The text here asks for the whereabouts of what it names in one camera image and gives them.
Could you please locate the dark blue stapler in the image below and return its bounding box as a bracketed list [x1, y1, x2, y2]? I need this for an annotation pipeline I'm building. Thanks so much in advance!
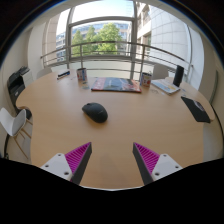
[56, 70, 71, 80]

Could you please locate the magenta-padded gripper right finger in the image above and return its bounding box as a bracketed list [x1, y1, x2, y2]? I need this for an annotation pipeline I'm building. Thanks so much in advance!
[132, 142, 184, 186]

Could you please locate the white chair with wooden legs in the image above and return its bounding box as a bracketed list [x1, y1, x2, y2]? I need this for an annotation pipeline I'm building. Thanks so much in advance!
[0, 107, 33, 160]

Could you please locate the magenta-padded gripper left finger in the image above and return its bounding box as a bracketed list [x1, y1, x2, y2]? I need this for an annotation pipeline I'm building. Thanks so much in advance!
[40, 142, 93, 185]

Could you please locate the tall black cylinder speaker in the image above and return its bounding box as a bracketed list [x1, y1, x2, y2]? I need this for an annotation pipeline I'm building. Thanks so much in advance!
[172, 64, 185, 88]

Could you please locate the black computer mouse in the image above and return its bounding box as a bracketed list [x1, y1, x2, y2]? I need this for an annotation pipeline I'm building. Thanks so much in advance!
[81, 102, 109, 124]

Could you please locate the white printed tin can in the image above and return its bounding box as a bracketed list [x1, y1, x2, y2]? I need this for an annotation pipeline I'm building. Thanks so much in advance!
[76, 67, 88, 82]

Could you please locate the metal balcony railing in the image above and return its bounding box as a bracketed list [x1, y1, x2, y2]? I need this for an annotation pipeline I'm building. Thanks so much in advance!
[40, 40, 194, 81]

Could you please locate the red cover magazine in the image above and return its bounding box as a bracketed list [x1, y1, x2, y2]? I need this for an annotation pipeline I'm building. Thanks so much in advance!
[90, 76, 143, 94]

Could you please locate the white shell chair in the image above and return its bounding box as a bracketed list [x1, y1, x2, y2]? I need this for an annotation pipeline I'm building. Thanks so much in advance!
[35, 67, 54, 80]
[152, 63, 170, 81]

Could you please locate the black mouse pad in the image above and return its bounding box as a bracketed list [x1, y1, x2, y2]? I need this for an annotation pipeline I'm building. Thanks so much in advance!
[180, 95, 212, 124]

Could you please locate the black office printer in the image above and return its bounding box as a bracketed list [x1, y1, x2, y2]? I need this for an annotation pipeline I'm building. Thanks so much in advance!
[7, 65, 33, 114]

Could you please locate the light blue cover magazine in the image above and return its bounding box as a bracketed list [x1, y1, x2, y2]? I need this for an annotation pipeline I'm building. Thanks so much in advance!
[150, 78, 182, 96]

